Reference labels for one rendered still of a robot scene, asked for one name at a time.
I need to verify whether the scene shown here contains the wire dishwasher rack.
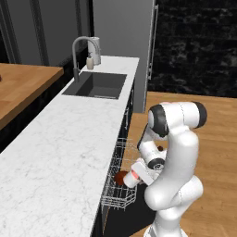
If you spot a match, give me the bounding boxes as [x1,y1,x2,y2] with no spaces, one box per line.
[100,137,139,212]

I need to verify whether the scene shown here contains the grey arched tap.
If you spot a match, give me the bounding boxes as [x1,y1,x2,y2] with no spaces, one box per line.
[71,35,102,83]

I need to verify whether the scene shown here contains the red-brown bowl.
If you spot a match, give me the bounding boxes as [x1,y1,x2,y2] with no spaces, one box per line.
[114,170,128,186]

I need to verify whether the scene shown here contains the black dishwasher door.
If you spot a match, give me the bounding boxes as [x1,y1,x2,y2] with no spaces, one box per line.
[101,181,159,237]

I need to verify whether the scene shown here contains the white pinkish cup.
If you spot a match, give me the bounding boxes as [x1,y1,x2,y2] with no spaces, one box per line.
[122,169,140,189]

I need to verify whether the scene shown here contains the dark grey sink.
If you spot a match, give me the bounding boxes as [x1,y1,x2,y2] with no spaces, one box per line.
[61,70,129,101]

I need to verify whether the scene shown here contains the white cylindrical jar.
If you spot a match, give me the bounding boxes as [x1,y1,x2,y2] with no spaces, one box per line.
[87,36,103,66]

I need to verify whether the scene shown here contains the beige soap dispenser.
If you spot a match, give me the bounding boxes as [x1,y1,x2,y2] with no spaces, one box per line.
[85,52,94,70]

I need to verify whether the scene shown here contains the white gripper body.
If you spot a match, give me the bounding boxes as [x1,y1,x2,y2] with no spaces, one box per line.
[131,159,157,187]

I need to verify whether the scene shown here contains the silver fridge handle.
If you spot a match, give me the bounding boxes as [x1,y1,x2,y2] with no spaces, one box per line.
[147,4,159,81]

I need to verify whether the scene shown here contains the grey tall cupboards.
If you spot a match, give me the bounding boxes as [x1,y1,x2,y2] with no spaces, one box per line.
[0,0,94,68]

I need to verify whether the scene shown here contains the black base cabinets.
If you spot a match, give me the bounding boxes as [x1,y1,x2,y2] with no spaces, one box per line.
[91,78,137,237]

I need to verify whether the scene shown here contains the grey fridge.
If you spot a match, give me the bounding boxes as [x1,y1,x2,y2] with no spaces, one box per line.
[92,0,160,114]

